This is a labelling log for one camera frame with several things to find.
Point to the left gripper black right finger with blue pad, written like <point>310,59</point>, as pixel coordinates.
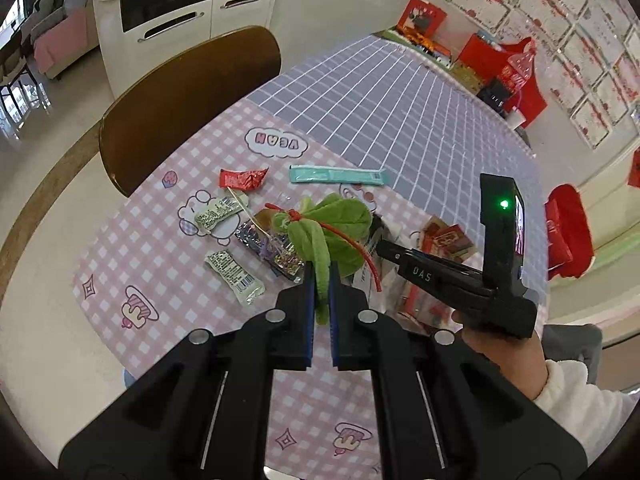
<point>444,411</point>

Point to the purple glitter wrapper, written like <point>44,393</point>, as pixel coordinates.
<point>275,250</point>

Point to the red gift bags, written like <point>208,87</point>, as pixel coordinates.
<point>503,75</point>

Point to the red cushioned chair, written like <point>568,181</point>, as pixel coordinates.
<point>570,248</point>

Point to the white green snack wrapper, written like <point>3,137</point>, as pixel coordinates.
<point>245,286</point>

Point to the white fleece sleeve forearm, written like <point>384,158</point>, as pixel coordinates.
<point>591,415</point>

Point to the pink checked tablecloth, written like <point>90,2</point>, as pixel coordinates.
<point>369,121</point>

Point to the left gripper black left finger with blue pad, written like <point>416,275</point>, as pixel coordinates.
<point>202,411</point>

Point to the brown wooden chair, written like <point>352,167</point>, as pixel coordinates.
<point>162,110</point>

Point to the white sideboard cabinet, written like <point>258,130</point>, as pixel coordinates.
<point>136,36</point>

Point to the red paper packets pile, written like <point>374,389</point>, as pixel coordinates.
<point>441,240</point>

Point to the teal long wrapper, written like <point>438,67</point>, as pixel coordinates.
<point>327,174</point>

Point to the pale green snack wrapper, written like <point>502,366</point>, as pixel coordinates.
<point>220,209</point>

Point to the green leaf with red string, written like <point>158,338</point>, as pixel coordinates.
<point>326,233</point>

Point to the red snack wrapper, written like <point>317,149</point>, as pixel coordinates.
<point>246,181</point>

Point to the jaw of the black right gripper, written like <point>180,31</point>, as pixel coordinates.
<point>447,281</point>

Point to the pink sofa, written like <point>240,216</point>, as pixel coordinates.
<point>64,36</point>

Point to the person's right hand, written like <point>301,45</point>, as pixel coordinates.
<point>521,361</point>

